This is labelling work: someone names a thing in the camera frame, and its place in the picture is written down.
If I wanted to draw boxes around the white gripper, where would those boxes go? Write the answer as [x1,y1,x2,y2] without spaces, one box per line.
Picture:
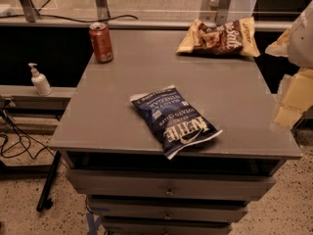
[265,1,313,129]

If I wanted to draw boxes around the black metal floor bar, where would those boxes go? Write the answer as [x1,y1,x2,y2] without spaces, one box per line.
[36,152,61,212]

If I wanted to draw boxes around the blue kettle chip bag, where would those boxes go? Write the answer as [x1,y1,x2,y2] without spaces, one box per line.
[130,85,222,160]

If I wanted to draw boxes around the red soda can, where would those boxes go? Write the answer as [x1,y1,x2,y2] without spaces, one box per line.
[89,23,113,63]

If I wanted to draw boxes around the black floor cables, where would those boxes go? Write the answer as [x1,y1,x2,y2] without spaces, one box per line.
[0,96,69,168]

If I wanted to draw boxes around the brown chip bag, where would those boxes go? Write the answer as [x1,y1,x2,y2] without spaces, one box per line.
[176,17,260,57]

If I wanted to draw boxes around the black cable on ledge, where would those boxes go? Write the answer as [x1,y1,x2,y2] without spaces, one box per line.
[0,13,139,24]

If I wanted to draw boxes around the grey drawer cabinet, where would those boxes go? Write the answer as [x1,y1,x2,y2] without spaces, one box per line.
[50,30,301,235]

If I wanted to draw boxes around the white pump bottle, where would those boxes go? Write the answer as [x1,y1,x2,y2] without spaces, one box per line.
[28,63,52,96]

